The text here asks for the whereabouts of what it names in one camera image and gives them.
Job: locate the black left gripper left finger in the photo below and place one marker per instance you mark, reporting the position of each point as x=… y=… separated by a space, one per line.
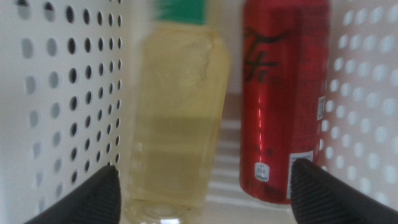
x=93 y=199

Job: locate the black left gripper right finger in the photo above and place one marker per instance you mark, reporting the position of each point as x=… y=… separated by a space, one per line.
x=320 y=199

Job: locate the red soda can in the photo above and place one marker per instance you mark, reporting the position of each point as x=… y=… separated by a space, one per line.
x=280 y=109

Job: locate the yellow tea bottle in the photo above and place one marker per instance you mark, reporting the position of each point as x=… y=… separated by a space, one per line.
x=180 y=109

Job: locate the white perforated plastic basket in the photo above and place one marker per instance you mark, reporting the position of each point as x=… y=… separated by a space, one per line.
x=62 y=102

